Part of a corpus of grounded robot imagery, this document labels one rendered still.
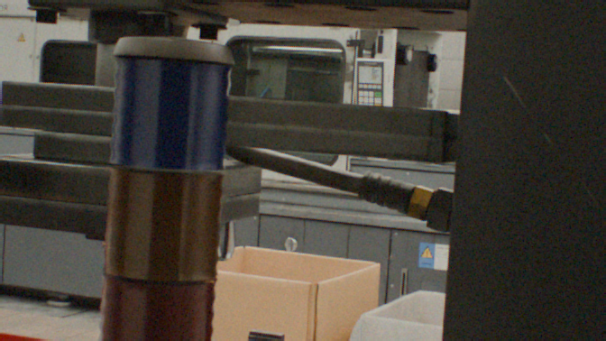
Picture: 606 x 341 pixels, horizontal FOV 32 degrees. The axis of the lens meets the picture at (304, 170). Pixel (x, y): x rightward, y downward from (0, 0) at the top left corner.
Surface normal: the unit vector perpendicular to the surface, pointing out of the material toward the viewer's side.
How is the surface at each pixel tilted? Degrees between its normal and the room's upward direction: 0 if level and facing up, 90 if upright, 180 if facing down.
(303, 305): 82
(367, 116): 90
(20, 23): 90
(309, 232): 90
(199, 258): 76
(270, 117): 90
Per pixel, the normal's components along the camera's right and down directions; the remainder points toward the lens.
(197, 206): 0.61, -0.16
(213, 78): 0.79, -0.15
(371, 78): -0.56, 0.12
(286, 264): -0.37, 0.07
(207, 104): 0.67, 0.32
